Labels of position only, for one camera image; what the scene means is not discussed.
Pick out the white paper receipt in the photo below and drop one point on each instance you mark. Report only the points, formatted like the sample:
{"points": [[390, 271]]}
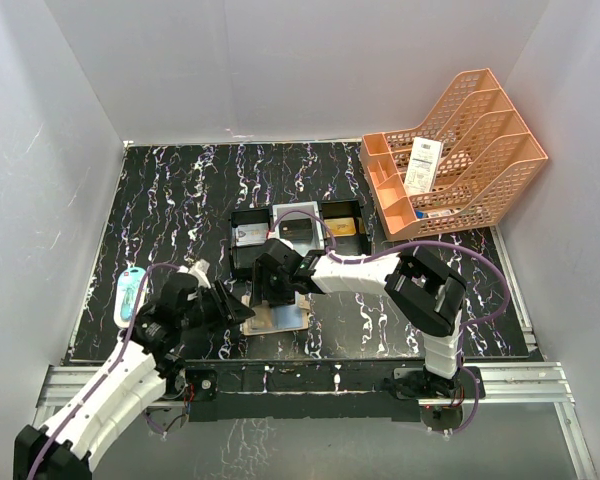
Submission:
{"points": [[422, 166]]}

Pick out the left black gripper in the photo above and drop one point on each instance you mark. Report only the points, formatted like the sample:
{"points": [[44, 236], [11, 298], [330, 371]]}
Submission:
{"points": [[222, 304]]}

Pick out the beige leather card holder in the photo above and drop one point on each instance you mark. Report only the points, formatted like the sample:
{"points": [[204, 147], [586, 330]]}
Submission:
{"points": [[293, 317]]}

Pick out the gold card with black stripe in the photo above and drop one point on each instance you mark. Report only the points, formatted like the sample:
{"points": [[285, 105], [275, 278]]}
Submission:
{"points": [[260, 323]]}

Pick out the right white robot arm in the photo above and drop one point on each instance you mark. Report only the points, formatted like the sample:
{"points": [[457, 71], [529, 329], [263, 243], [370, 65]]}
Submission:
{"points": [[423, 288]]}

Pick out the silver card in left tray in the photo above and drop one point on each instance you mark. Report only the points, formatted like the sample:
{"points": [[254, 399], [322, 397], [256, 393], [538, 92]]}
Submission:
{"points": [[250, 234]]}

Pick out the orange plastic file organizer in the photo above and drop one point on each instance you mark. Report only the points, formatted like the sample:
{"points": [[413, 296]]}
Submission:
{"points": [[489, 156]]}

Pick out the black tray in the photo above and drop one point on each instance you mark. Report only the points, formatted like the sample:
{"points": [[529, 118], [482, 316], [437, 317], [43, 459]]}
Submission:
{"points": [[242, 258], [353, 245]]}

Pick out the right black tray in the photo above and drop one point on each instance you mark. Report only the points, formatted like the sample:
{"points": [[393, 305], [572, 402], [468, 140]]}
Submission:
{"points": [[353, 245]]}

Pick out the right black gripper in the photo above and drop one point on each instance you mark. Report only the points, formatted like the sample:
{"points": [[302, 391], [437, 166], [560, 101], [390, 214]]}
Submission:
{"points": [[271, 288]]}

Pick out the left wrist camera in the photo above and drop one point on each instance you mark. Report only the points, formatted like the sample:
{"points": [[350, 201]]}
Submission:
{"points": [[198, 270]]}

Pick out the aluminium frame rail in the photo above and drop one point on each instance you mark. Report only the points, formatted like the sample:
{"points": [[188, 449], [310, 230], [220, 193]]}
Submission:
{"points": [[504, 383]]}

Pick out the black card in white tray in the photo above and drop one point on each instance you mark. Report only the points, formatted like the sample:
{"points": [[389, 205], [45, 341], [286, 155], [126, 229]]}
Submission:
{"points": [[297, 230]]}

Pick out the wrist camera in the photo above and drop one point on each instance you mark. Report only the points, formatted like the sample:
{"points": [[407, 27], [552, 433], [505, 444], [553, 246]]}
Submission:
{"points": [[198, 270], [275, 236]]}

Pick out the gold card in right tray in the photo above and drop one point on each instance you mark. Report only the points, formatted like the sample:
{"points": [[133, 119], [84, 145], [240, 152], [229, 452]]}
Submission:
{"points": [[345, 226]]}

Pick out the black front base bar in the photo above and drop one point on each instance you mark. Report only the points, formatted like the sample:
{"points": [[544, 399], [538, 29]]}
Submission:
{"points": [[319, 389]]}

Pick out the left black tray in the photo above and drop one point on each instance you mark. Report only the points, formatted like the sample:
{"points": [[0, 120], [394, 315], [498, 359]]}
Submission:
{"points": [[242, 258]]}

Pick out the white middle tray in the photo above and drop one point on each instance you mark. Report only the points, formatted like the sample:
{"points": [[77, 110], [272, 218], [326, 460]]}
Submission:
{"points": [[290, 211]]}

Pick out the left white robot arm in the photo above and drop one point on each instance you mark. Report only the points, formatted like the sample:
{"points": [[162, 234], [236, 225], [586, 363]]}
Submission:
{"points": [[71, 443]]}

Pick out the blue packaged item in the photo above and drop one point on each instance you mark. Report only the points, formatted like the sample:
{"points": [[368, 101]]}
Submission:
{"points": [[127, 289]]}

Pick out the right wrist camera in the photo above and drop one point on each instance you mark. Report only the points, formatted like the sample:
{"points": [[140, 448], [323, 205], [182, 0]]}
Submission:
{"points": [[275, 236]]}

